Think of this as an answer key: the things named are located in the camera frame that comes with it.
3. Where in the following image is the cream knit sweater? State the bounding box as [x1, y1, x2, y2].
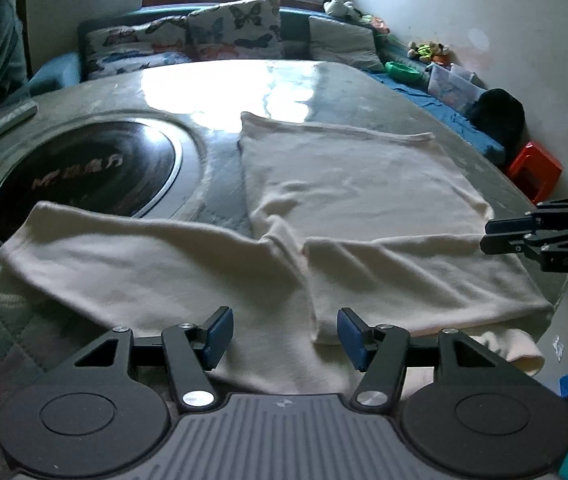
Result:
[0, 113, 553, 393]

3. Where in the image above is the red plastic stool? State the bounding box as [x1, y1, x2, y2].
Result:
[506, 142, 563, 203]

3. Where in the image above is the black bag on sofa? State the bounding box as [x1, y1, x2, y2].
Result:
[467, 89, 526, 154]

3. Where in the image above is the clear plastic storage box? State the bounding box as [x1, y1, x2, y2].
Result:
[427, 64, 485, 115]

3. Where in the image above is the black round induction cooktop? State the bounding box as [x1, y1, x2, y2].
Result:
[0, 119, 183, 246]

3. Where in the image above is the blue corner sofa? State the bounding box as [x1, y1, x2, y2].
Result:
[28, 3, 508, 168]

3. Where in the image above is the green plastic bowl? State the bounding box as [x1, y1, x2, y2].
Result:
[385, 62, 423, 86]

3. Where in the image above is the small plush toys pile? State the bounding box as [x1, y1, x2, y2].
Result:
[406, 41, 450, 65]

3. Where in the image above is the colourful toy near panda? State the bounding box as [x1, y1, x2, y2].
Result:
[360, 14, 390, 36]

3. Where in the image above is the grey plain cushion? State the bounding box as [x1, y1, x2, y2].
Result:
[308, 16, 384, 73]

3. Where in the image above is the left butterfly print pillow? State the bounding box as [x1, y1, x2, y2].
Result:
[84, 15, 192, 80]

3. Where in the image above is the butterfly print pillow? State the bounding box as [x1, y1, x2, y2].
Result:
[84, 15, 192, 80]
[187, 0, 284, 61]

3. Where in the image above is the panda plush toy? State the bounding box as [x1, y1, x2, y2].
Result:
[323, 0, 362, 20]

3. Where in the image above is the right butterfly print pillow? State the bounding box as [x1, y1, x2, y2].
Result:
[187, 0, 284, 61]

